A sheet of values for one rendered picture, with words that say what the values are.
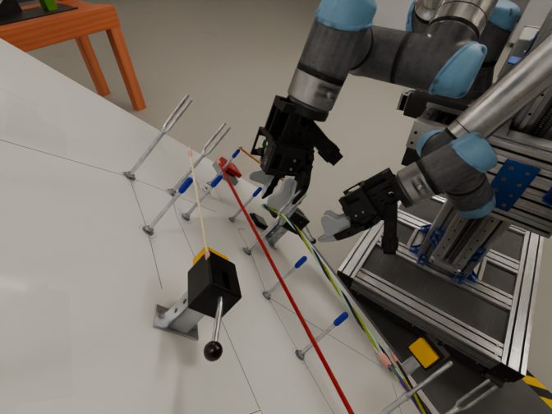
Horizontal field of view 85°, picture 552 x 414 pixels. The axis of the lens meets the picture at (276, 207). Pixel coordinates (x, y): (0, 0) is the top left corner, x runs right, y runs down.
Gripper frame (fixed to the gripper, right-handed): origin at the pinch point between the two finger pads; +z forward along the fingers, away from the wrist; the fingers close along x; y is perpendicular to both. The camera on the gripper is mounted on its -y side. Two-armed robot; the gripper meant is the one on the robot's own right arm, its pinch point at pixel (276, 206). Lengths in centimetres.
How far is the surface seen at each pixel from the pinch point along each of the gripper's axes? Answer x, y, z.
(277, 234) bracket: 0.9, -2.4, 6.3
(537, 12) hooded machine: -269, -495, -168
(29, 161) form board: 6.5, 36.0, -8.7
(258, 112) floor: -251, -119, 53
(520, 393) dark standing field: 40, -139, 68
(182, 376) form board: 28.7, 23.7, -2.9
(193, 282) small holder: 23.4, 22.8, -8.0
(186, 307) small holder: 24.4, 23.2, -5.9
